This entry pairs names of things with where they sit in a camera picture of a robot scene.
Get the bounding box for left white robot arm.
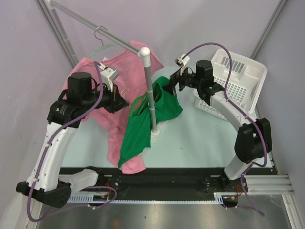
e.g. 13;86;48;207
16;69;129;208

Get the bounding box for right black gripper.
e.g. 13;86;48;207
162;63;203;96

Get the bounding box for light green wire hanger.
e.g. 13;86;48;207
86;26;118;58

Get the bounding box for purple cable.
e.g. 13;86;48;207
183;42;266;217
26;61;105;222

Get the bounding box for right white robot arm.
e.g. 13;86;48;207
163;60;272;191

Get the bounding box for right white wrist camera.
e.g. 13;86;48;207
175;54;190;75

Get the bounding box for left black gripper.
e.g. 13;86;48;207
82;81;130;114

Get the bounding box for grey clothes rack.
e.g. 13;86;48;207
46;0;172;144

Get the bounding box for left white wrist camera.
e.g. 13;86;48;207
99;65;120;92

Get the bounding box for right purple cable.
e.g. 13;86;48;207
183;42;266;217

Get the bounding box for green hanger with gold hook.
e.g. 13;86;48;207
129;92;149;117

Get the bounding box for white cable duct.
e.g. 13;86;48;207
67;193;239;208

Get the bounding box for white plastic basket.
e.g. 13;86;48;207
193;48;268;120

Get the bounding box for pink t shirt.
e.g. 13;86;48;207
62;40;165;175

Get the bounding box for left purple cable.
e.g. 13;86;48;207
26;61;105;222

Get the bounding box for green t shirt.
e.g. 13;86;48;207
118;76;183;168

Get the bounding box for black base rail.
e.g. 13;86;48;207
59;167;279;200

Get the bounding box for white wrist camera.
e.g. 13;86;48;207
175;54;190;75
99;65;120;92

